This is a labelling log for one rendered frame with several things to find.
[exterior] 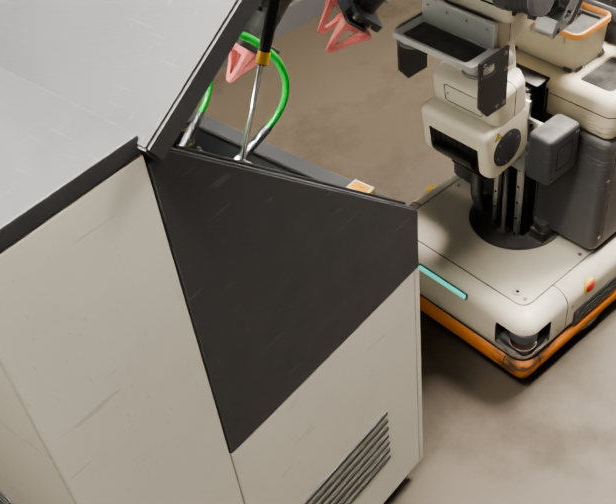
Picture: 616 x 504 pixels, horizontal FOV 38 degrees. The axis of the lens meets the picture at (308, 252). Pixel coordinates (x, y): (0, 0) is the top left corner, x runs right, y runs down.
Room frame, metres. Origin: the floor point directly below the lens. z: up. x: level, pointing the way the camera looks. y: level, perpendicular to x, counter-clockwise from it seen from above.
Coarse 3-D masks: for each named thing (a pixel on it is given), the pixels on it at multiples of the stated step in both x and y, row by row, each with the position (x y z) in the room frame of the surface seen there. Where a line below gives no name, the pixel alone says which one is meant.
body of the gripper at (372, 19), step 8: (352, 0) 1.36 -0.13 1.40; (360, 0) 1.36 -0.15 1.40; (368, 0) 1.36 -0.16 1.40; (376, 0) 1.36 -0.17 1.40; (384, 0) 1.36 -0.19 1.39; (352, 8) 1.34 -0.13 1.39; (360, 8) 1.35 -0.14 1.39; (368, 8) 1.36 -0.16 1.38; (376, 8) 1.36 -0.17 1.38; (360, 16) 1.33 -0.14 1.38; (368, 16) 1.34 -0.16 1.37; (376, 16) 1.37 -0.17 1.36; (376, 24) 1.34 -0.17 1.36
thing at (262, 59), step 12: (276, 0) 1.13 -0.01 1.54; (276, 12) 1.13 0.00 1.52; (264, 24) 1.12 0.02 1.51; (264, 36) 1.12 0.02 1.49; (264, 48) 1.11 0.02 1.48; (264, 60) 1.11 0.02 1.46; (252, 96) 1.10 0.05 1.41; (252, 108) 1.09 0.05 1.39; (252, 120) 1.09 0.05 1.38; (240, 156) 1.07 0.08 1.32
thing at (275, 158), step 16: (208, 128) 1.70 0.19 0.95; (224, 128) 1.69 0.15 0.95; (208, 144) 1.70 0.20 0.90; (224, 144) 1.66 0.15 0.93; (240, 144) 1.62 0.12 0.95; (256, 160) 1.59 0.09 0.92; (272, 160) 1.55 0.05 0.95; (288, 160) 1.54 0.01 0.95; (304, 160) 1.53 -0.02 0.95; (304, 176) 1.48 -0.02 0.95; (320, 176) 1.46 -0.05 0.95; (336, 176) 1.46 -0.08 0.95
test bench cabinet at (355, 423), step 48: (384, 336) 1.23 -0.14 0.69; (336, 384) 1.11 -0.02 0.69; (384, 384) 1.22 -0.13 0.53; (288, 432) 1.01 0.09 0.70; (336, 432) 1.10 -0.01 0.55; (384, 432) 1.21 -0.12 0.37; (240, 480) 0.92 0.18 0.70; (288, 480) 0.99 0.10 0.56; (336, 480) 1.09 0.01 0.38; (384, 480) 1.20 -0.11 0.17
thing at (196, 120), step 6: (210, 84) 1.54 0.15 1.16; (210, 90) 1.54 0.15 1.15; (204, 96) 1.54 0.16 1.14; (210, 96) 1.54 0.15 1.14; (204, 102) 1.53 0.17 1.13; (204, 108) 1.52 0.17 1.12; (198, 114) 1.51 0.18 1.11; (192, 120) 1.51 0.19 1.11; (198, 120) 1.51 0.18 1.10; (192, 126) 1.50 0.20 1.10; (186, 132) 1.49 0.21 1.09; (192, 132) 1.49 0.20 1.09; (186, 138) 1.48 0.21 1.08; (180, 144) 1.48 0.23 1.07; (186, 144) 1.48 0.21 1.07
